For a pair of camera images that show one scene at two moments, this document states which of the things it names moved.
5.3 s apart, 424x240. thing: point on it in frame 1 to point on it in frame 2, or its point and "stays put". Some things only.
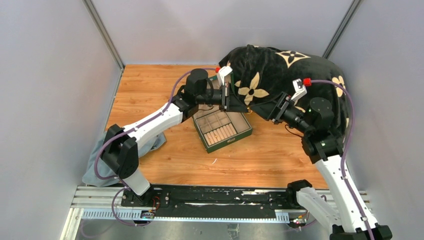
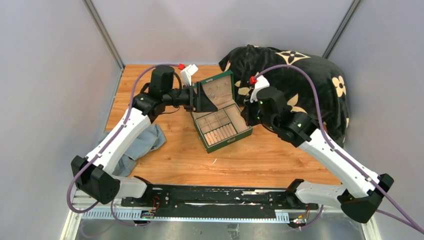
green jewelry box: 218,128 stays put
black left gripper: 229,102 to 200,100
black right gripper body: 282,103 to 253,115
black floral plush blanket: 257,73 stays put
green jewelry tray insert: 217,126 stays put
